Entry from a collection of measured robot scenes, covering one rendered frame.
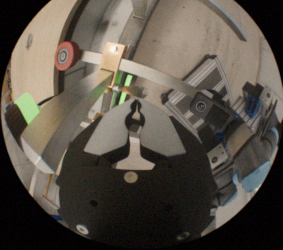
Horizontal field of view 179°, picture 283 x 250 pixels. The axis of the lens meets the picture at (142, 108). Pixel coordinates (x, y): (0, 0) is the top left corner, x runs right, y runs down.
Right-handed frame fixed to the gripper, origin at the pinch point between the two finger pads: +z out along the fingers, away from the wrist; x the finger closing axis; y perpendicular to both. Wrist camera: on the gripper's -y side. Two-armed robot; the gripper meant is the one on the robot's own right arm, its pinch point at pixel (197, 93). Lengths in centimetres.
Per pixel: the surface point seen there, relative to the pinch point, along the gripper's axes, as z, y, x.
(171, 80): -3.4, -12.4, 0.6
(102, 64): -4.4, -30.4, -1.1
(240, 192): -86, 251, -98
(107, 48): -4.4, -30.3, 3.2
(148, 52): 83, -15, 8
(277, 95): 2, 229, 107
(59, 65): -8.0, -42.6, -2.5
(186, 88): -3.4, -6.9, 0.3
